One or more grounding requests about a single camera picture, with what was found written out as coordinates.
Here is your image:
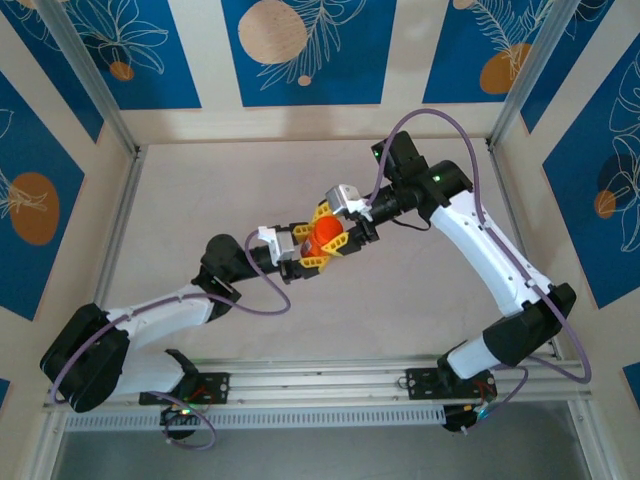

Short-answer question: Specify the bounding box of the aluminium frame post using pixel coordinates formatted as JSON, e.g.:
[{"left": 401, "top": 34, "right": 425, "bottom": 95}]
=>
[
  {"left": 485, "top": 0, "right": 587, "bottom": 151},
  {"left": 37, "top": 0, "right": 142, "bottom": 157}
]

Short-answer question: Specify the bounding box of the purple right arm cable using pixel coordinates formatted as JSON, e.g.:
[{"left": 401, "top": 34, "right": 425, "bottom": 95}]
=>
[{"left": 367, "top": 108, "right": 594, "bottom": 436}]

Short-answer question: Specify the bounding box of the right controller board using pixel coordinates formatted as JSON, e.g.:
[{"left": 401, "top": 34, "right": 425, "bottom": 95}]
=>
[{"left": 442, "top": 402, "right": 496, "bottom": 435}]

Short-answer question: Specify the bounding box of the left controller board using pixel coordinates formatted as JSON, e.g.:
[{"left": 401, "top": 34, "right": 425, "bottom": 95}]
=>
[{"left": 159, "top": 405, "right": 201, "bottom": 427}]

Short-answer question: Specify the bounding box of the black right mount plate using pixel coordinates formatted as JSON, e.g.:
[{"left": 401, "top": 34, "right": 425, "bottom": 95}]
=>
[{"left": 405, "top": 367, "right": 499, "bottom": 401}]

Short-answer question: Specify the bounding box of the grey slotted cable duct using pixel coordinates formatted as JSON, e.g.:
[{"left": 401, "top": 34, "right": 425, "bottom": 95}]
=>
[{"left": 63, "top": 405, "right": 447, "bottom": 432}]

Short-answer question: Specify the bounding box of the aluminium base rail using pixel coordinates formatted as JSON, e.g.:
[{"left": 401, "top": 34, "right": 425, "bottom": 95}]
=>
[{"left": 43, "top": 355, "right": 595, "bottom": 416}]

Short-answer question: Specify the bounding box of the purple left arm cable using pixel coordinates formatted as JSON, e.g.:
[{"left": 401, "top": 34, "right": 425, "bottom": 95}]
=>
[{"left": 49, "top": 232, "right": 294, "bottom": 451}]

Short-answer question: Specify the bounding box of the controller board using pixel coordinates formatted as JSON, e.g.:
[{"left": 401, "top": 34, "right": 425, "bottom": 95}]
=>
[
  {"left": 442, "top": 402, "right": 496, "bottom": 435},
  {"left": 159, "top": 405, "right": 201, "bottom": 427}
]

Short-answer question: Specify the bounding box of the black mount plate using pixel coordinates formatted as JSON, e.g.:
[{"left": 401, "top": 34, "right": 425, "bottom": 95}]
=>
[
  {"left": 138, "top": 372, "right": 231, "bottom": 406},
  {"left": 405, "top": 367, "right": 499, "bottom": 401}
]

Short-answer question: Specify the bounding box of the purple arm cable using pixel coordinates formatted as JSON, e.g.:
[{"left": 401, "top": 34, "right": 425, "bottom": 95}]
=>
[
  {"left": 49, "top": 232, "right": 294, "bottom": 451},
  {"left": 367, "top": 108, "right": 594, "bottom": 436}
]

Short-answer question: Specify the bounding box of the aluminium side rail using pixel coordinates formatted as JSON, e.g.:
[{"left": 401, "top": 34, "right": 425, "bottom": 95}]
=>
[
  {"left": 487, "top": 142, "right": 564, "bottom": 360},
  {"left": 82, "top": 147, "right": 147, "bottom": 357}
]

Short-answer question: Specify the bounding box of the orange pill bottle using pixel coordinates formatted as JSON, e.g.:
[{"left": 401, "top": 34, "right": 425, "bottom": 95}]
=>
[{"left": 299, "top": 215, "right": 344, "bottom": 262}]

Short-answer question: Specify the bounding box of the aluminium front post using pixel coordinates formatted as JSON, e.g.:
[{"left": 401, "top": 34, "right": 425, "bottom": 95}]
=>
[
  {"left": 22, "top": 414, "right": 66, "bottom": 480},
  {"left": 569, "top": 397, "right": 619, "bottom": 480}
]

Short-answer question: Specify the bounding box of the black left mount plate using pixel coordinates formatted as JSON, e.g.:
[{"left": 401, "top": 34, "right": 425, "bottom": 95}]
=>
[{"left": 138, "top": 372, "right": 231, "bottom": 406}]

